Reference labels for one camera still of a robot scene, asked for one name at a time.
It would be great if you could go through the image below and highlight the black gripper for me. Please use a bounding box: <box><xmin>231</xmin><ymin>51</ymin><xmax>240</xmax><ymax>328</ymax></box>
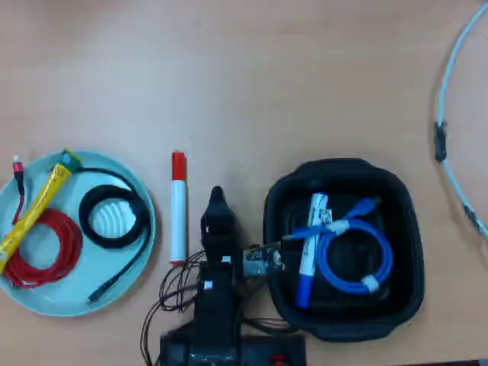
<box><xmin>200</xmin><ymin>185</ymin><xmax>246</xmax><ymax>268</ymax></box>

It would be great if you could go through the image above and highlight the white marker with blue cap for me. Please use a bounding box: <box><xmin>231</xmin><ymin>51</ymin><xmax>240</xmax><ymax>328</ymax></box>
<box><xmin>293</xmin><ymin>192</ymin><xmax>331</xmax><ymax>309</ymax></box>

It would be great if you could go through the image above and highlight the black square plastic container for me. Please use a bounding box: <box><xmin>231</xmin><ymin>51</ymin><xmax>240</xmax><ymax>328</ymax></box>
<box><xmin>263</xmin><ymin>158</ymin><xmax>425</xmax><ymax>342</ymax></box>

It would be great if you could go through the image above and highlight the light blue round plate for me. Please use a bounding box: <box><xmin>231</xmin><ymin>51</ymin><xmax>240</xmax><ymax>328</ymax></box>
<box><xmin>0</xmin><ymin>149</ymin><xmax>158</xmax><ymax>318</ymax></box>

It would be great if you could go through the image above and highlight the yellow snack bar packet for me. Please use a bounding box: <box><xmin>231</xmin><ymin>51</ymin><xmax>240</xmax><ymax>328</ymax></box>
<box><xmin>0</xmin><ymin>148</ymin><xmax>83</xmax><ymax>274</ymax></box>

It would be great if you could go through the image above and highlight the small wrist camera board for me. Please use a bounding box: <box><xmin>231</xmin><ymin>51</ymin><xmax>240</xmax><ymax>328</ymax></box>
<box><xmin>242</xmin><ymin>243</ymin><xmax>286</xmax><ymax>280</ymax></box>

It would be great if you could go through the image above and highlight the thin dark wire bundle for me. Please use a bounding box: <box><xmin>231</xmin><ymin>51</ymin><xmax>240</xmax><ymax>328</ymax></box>
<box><xmin>140</xmin><ymin>249</ymin><xmax>205</xmax><ymax>366</ymax></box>

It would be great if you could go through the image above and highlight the black coiled cable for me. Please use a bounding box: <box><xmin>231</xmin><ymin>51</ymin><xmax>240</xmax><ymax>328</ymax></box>
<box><xmin>78</xmin><ymin>165</ymin><xmax>152</xmax><ymax>308</ymax></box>

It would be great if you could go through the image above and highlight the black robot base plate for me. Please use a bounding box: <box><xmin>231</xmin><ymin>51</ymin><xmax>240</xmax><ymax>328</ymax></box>
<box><xmin>159</xmin><ymin>330</ymin><xmax>307</xmax><ymax>366</ymax></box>

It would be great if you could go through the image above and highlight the red coiled cable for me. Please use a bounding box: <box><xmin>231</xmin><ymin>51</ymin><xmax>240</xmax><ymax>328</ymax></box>
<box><xmin>2</xmin><ymin>155</ymin><xmax>84</xmax><ymax>290</ymax></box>

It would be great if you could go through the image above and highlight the blue coiled cable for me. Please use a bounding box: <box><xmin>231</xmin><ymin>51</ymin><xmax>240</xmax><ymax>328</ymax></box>
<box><xmin>281</xmin><ymin>197</ymin><xmax>394</xmax><ymax>295</ymax></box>

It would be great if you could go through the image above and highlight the black cable connector sleeve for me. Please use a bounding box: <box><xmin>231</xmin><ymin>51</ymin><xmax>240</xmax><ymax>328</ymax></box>
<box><xmin>433</xmin><ymin>120</ymin><xmax>448</xmax><ymax>162</ymax></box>

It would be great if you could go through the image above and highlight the white cable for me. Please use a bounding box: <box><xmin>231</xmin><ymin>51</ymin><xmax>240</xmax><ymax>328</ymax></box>
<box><xmin>434</xmin><ymin>0</ymin><xmax>488</xmax><ymax>239</ymax></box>

